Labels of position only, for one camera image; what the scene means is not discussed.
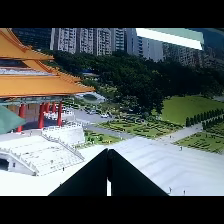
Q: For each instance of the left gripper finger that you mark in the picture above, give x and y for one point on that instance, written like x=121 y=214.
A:
x=90 y=180

